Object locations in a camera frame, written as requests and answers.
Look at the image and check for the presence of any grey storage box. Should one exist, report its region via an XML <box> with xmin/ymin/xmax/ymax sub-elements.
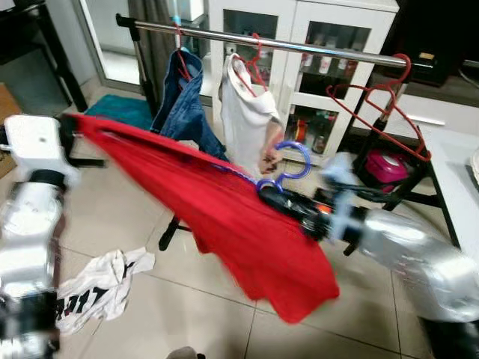
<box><xmin>0</xmin><ymin>51</ymin><xmax>73</xmax><ymax>117</ymax></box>

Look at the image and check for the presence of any large white table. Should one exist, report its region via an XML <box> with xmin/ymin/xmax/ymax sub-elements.
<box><xmin>418</xmin><ymin>123</ymin><xmax>479</xmax><ymax>259</ymax></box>

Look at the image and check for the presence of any white t-shirt with black print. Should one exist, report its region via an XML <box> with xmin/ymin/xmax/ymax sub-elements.
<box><xmin>55</xmin><ymin>248</ymin><xmax>156</xmax><ymax>334</ymax></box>

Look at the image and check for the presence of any grey brown curtain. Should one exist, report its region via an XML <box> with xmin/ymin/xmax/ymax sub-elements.
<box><xmin>127</xmin><ymin>0</ymin><xmax>177</xmax><ymax>98</ymax></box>

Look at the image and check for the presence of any blue denim garment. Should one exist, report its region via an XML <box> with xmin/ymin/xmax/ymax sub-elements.
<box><xmin>151</xmin><ymin>49</ymin><xmax>230</xmax><ymax>162</ymax></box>

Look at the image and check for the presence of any white framed glass door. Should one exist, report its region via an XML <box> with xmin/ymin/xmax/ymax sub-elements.
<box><xmin>75</xmin><ymin>0</ymin><xmax>210</xmax><ymax>89</ymax></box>

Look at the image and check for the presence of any black desk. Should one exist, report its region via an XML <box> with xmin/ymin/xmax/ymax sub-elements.
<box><xmin>0</xmin><ymin>0</ymin><xmax>89</xmax><ymax>113</ymax></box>

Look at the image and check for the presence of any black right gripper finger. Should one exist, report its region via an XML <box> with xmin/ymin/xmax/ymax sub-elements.
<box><xmin>274</xmin><ymin>199</ymin><xmax>306</xmax><ymax>224</ymax></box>
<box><xmin>259</xmin><ymin>182</ymin><xmax>306</xmax><ymax>208</ymax></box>

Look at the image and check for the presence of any white glass door cabinet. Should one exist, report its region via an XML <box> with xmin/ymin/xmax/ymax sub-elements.
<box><xmin>206</xmin><ymin>0</ymin><xmax>401</xmax><ymax>164</ymax></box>

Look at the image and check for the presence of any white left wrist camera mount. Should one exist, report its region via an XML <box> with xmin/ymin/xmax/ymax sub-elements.
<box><xmin>2</xmin><ymin>114</ymin><xmax>78</xmax><ymax>188</ymax></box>

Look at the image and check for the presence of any plain red shirt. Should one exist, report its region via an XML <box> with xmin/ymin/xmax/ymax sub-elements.
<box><xmin>69</xmin><ymin>112</ymin><xmax>342</xmax><ymax>325</ymax></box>

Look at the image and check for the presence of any white low drawer unit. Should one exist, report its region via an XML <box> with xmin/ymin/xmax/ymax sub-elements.
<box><xmin>389</xmin><ymin>79</ymin><xmax>479</xmax><ymax>139</ymax></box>

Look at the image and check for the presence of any red wire hanger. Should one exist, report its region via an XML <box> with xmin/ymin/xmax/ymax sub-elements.
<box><xmin>174</xmin><ymin>22</ymin><xmax>195</xmax><ymax>82</ymax></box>
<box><xmin>228</xmin><ymin>33</ymin><xmax>272</xmax><ymax>96</ymax></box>
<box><xmin>326</xmin><ymin>52</ymin><xmax>433</xmax><ymax>162</ymax></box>

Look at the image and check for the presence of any teal floor mat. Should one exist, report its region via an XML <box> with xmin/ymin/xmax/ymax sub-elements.
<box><xmin>84</xmin><ymin>93</ymin><xmax>155</xmax><ymax>132</ymax></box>

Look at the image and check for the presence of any black cabinet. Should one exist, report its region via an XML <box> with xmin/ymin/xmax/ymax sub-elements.
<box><xmin>385</xmin><ymin>0</ymin><xmax>479</xmax><ymax>87</ymax></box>

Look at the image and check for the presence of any purple clothes hanger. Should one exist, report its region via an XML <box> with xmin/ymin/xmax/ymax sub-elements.
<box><xmin>213</xmin><ymin>140</ymin><xmax>312</xmax><ymax>195</ymax></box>

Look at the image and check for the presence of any black clothes rack steel rod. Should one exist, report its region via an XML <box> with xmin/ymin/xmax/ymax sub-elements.
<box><xmin>116</xmin><ymin>13</ymin><xmax>459</xmax><ymax>255</ymax></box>

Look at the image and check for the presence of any pink plastic box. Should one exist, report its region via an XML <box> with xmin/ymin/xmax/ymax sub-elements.
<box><xmin>364</xmin><ymin>148</ymin><xmax>412</xmax><ymax>188</ymax></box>

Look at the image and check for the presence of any white t-shirt with printed sleeve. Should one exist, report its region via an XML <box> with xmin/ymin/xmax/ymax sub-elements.
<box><xmin>219</xmin><ymin>54</ymin><xmax>285</xmax><ymax>179</ymax></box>

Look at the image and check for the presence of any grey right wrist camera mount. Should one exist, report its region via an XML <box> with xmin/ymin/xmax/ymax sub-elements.
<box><xmin>320</xmin><ymin>152</ymin><xmax>370</xmax><ymax>259</ymax></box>

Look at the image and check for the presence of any grey robot foot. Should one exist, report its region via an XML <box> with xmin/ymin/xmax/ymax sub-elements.
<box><xmin>166</xmin><ymin>346</ymin><xmax>207</xmax><ymax>359</ymax></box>

